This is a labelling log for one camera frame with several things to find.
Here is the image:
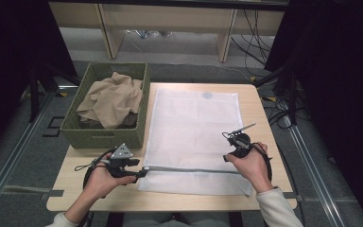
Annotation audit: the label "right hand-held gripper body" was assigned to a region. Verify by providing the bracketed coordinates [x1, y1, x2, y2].
[228, 122, 257, 159]

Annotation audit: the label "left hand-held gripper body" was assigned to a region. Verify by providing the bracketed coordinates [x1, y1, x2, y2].
[107, 143, 141, 183]

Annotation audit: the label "green woven basket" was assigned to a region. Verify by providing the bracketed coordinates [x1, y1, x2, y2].
[60, 61, 151, 149]

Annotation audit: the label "white mesh laundry bag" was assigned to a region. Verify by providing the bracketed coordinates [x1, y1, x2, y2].
[137, 87, 253, 198]

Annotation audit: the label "beige garment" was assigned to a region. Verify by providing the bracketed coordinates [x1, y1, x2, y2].
[76, 71, 145, 131]

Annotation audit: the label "person's right hand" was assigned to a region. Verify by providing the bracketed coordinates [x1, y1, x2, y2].
[226, 142, 273, 194]

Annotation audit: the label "person's left hand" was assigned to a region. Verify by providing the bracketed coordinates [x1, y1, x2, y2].
[83, 166, 137, 200]

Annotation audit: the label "person's legs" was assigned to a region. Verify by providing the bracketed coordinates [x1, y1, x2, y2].
[122, 211, 231, 227]

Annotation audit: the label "black metal stand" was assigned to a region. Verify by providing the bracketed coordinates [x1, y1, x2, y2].
[253, 65, 299, 127]
[27, 61, 79, 124]

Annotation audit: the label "black curtain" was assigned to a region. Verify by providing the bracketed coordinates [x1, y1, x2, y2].
[0, 0, 78, 165]
[264, 0, 363, 227]

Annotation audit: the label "clear plastic litter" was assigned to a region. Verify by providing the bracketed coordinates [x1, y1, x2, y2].
[127, 28, 173, 40]

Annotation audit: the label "light wooden desk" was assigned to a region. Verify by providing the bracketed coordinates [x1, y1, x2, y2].
[47, 0, 289, 63]

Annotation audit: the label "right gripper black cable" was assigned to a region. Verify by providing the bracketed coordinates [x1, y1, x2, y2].
[251, 142, 273, 183]

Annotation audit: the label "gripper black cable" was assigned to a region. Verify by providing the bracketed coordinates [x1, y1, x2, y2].
[82, 150, 116, 190]
[251, 142, 273, 183]

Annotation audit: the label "left gripper grey wrist strap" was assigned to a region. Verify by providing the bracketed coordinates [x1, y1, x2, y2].
[74, 160, 108, 173]

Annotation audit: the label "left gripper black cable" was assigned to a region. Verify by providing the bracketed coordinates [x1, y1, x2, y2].
[82, 150, 116, 190]

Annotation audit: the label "black floor cables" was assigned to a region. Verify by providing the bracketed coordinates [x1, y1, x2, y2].
[261, 94, 301, 131]

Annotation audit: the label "metal floor rail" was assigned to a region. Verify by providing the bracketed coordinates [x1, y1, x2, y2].
[0, 84, 79, 218]
[283, 116, 348, 227]

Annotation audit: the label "bundle of black cables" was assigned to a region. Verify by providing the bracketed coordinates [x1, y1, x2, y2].
[231, 9, 273, 69]

